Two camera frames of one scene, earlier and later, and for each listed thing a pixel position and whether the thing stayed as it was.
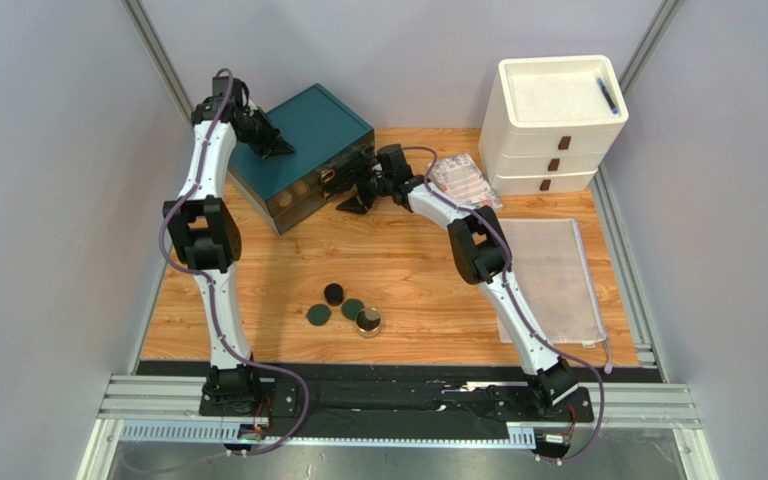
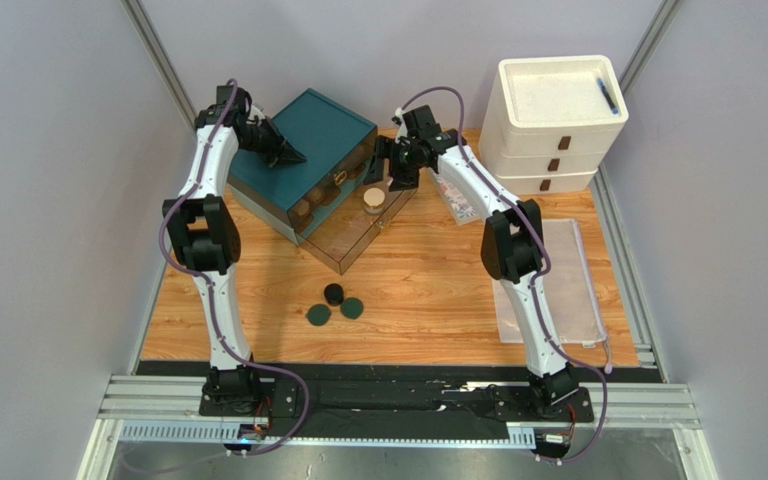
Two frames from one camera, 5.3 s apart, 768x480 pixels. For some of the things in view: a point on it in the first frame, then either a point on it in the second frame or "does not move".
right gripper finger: x=365 y=195 → x=382 y=150
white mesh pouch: x=553 y=281 does not move
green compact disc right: x=350 y=307 does not move
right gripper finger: x=353 y=204 → x=403 y=181
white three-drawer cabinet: x=549 y=123 does not move
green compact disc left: x=318 y=314 does not move
